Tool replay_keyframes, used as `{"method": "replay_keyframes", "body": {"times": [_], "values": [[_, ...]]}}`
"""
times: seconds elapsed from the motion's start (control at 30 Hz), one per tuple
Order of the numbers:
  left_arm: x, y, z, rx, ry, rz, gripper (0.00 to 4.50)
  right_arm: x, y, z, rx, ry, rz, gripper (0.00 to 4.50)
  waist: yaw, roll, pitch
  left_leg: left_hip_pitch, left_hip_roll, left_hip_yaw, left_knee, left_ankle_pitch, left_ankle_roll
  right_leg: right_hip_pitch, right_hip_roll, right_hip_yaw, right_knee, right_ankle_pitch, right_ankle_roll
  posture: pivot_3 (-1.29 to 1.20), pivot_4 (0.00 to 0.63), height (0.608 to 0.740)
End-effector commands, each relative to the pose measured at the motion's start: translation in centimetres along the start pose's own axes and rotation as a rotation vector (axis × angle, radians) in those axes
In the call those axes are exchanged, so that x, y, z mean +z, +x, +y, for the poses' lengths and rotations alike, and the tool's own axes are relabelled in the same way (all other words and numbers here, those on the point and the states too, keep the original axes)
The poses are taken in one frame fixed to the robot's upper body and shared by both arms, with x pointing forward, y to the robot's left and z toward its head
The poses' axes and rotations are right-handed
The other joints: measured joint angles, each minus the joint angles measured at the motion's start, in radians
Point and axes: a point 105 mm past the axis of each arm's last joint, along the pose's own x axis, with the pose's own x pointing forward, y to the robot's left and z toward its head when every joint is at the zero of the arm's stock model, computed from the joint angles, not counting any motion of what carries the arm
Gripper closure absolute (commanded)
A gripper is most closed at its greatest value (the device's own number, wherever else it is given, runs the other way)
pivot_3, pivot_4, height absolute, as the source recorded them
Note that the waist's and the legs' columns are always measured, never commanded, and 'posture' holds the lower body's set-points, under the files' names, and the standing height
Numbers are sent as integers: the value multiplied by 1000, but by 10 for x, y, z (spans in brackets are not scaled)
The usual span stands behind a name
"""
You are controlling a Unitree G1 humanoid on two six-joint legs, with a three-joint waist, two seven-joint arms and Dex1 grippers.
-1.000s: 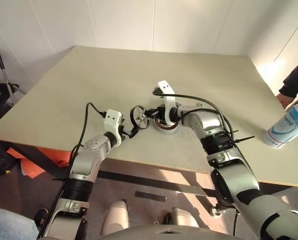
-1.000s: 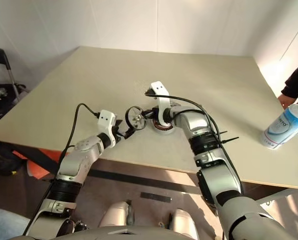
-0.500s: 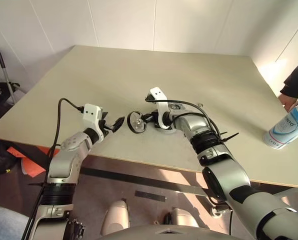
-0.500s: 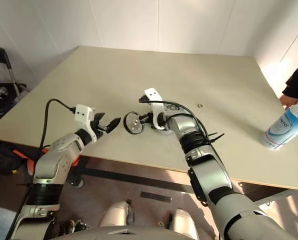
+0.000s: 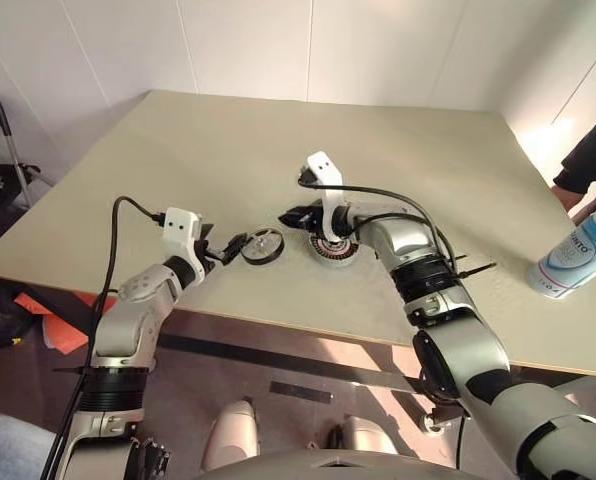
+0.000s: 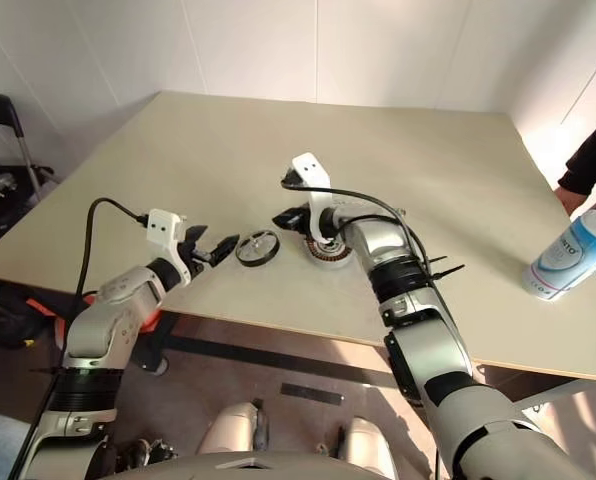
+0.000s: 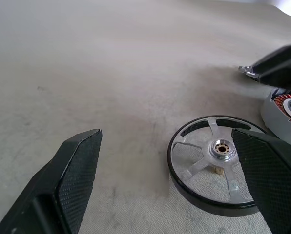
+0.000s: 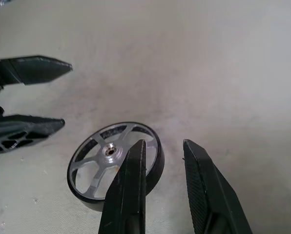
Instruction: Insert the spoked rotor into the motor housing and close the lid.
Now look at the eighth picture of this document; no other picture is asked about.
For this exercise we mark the silver spoked rotor black rim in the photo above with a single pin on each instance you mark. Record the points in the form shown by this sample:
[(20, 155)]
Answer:
[(113, 158)]

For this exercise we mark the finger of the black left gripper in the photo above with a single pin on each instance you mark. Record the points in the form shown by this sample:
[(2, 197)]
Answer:
[(38, 69), (26, 125)]

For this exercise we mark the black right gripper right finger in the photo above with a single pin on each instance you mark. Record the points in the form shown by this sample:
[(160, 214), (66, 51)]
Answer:
[(209, 195)]

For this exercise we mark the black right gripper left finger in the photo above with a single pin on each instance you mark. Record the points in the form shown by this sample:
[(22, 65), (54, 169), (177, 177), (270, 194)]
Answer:
[(128, 190)]

